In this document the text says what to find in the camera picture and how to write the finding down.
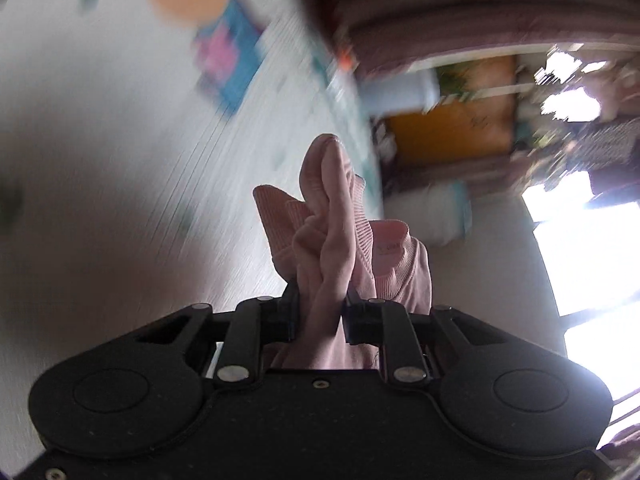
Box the light pink knit garment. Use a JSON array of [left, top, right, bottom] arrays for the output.
[[253, 134, 432, 370]]

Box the white bucket teal rim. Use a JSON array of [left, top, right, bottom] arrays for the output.
[[384, 181, 472, 247]]

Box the orange wooden cabinet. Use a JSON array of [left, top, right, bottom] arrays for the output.
[[384, 54, 519, 168]]

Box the cartoon animal play mat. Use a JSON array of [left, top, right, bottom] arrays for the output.
[[1, 0, 382, 328]]

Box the striped pink curtain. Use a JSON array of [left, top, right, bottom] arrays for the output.
[[303, 0, 639, 78]]

